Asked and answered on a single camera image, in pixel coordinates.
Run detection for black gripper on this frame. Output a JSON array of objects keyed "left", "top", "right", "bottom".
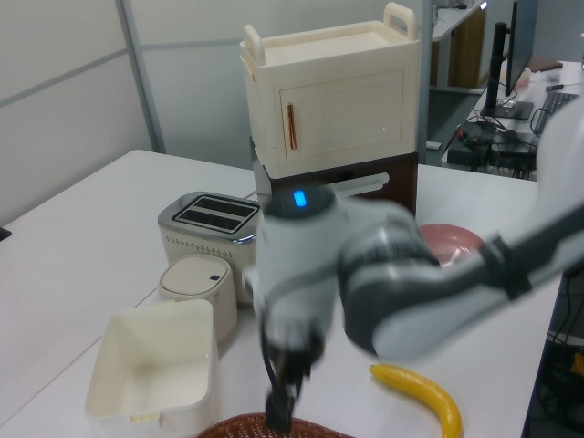
[{"left": 262, "top": 318, "right": 328, "bottom": 434}]

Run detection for brown wicker basket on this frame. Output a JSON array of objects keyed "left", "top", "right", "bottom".
[{"left": 195, "top": 412, "right": 357, "bottom": 438}]

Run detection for cream square plastic container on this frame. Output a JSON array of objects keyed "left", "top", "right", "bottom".
[{"left": 84, "top": 298, "right": 219, "bottom": 438}]

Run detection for yellow toy banana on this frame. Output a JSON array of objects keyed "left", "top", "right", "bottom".
[{"left": 368, "top": 362, "right": 463, "bottom": 438}]

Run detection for small white lidded bin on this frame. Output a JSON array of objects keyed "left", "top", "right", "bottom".
[{"left": 158, "top": 254, "right": 238, "bottom": 344}]

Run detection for chrome cream toaster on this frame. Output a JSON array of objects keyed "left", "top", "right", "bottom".
[{"left": 158, "top": 191, "right": 262, "bottom": 306}]

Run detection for pink round plate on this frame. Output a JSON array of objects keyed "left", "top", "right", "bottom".
[{"left": 418, "top": 223, "right": 485, "bottom": 271}]

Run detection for cream toy cabinet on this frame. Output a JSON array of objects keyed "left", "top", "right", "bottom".
[{"left": 239, "top": 2, "right": 421, "bottom": 179}]

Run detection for black power strip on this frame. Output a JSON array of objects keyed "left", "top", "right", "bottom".
[{"left": 455, "top": 122, "right": 496, "bottom": 148}]

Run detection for wooden shelf unit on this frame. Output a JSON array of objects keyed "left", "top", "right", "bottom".
[{"left": 428, "top": 4, "right": 487, "bottom": 92}]

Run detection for black computer monitor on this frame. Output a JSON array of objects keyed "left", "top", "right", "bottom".
[
  {"left": 504, "top": 0, "right": 534, "bottom": 99},
  {"left": 480, "top": 21, "right": 535, "bottom": 120}
]

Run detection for black keyboard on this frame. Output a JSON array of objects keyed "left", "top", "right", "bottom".
[{"left": 531, "top": 90, "right": 581, "bottom": 133}]

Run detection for brown base with white handle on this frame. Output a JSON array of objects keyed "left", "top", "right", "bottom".
[{"left": 249, "top": 135, "right": 419, "bottom": 219}]

